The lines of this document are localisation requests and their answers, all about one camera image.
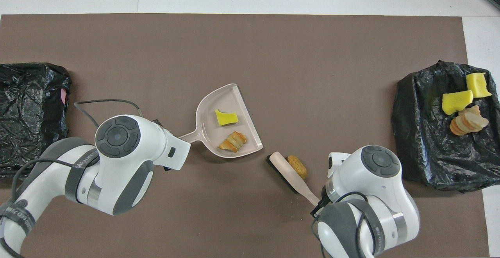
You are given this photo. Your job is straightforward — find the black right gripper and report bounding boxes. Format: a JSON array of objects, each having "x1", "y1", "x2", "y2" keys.
[{"x1": 311, "y1": 198, "x2": 328, "y2": 217}]

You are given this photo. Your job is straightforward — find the brown nugget toy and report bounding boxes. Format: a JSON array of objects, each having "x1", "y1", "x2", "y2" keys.
[{"x1": 286, "y1": 155, "x2": 308, "y2": 180}]

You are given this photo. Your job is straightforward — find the beige brush with black bristles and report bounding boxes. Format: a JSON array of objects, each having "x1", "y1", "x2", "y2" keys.
[{"x1": 266, "y1": 151, "x2": 321, "y2": 207}]

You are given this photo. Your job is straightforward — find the beige plastic dustpan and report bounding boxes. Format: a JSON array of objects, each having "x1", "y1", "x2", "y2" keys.
[{"x1": 179, "y1": 83, "x2": 264, "y2": 159}]

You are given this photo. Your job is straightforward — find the small yellow sponge piece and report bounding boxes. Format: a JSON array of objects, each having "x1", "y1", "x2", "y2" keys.
[{"x1": 214, "y1": 109, "x2": 239, "y2": 126}]

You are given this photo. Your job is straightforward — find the pale beige bread chunk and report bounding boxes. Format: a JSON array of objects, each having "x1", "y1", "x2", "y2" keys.
[
  {"x1": 218, "y1": 131, "x2": 247, "y2": 153},
  {"x1": 460, "y1": 105, "x2": 489, "y2": 132}
]

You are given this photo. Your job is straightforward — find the yellow and green sponge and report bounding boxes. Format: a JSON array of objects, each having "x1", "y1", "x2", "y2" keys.
[{"x1": 466, "y1": 73, "x2": 493, "y2": 98}]

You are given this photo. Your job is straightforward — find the black bag lined bin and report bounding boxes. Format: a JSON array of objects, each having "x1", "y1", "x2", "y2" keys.
[
  {"x1": 0, "y1": 63, "x2": 73, "y2": 178},
  {"x1": 392, "y1": 60, "x2": 500, "y2": 191}
]

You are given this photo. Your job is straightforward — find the brown table mat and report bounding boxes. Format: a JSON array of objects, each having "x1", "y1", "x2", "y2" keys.
[{"x1": 0, "y1": 14, "x2": 489, "y2": 258}]

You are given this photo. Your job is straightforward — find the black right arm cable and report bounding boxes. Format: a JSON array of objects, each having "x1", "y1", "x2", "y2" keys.
[{"x1": 312, "y1": 191, "x2": 376, "y2": 258}]

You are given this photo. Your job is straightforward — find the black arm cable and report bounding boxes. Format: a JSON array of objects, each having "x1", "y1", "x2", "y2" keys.
[
  {"x1": 74, "y1": 99, "x2": 145, "y2": 130},
  {"x1": 312, "y1": 191, "x2": 376, "y2": 258}
]

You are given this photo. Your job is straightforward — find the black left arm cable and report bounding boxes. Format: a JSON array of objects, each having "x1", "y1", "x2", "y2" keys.
[{"x1": 74, "y1": 99, "x2": 145, "y2": 130}]

